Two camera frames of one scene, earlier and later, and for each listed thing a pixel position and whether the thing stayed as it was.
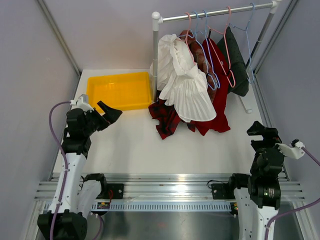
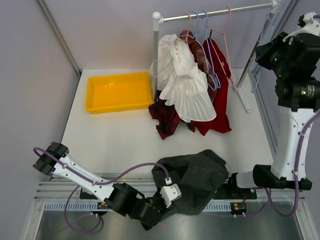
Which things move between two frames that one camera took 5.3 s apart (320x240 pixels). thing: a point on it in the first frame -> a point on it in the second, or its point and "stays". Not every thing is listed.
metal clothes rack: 157,21 stays
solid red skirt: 220,70 stays
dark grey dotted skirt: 238,82 -> 198,176
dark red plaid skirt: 168,118 stays
